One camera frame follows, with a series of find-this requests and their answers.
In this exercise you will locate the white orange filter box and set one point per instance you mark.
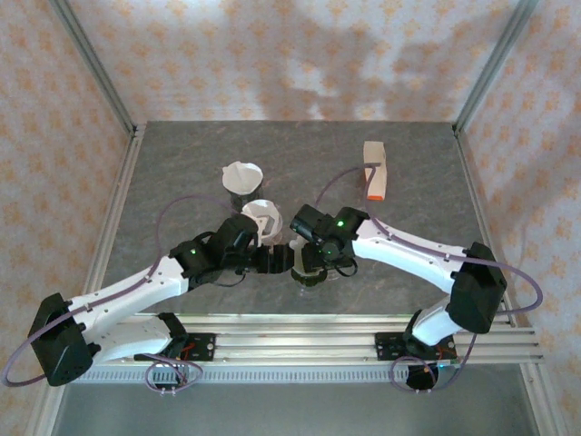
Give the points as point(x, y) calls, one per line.
point(377, 181)

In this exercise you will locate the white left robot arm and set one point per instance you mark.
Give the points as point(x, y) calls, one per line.
point(127, 290)

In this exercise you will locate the white paper coffee filter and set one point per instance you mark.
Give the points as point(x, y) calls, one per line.
point(297, 247)
point(243, 179)
point(261, 210)

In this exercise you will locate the dark green coffee dripper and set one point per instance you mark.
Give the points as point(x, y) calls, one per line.
point(311, 279)

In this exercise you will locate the aluminium frame post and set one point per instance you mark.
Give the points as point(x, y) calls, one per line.
point(97, 68)
point(491, 68)

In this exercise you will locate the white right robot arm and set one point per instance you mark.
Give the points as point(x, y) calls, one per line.
point(399, 254)

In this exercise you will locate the aluminium table side rail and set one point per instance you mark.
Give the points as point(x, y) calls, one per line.
point(470, 168)
point(119, 195)

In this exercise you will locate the smoky grey glass carafe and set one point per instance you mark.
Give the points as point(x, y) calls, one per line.
point(236, 204)

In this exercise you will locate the aluminium frame leg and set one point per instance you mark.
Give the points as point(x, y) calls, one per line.
point(45, 415)
point(542, 399)

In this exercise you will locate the aluminium mounting rail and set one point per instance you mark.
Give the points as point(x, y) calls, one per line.
point(295, 340)

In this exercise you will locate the clear coffee dripper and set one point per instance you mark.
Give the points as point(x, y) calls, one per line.
point(278, 227)

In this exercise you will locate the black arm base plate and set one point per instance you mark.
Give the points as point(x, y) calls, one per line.
point(386, 347)
point(202, 347)

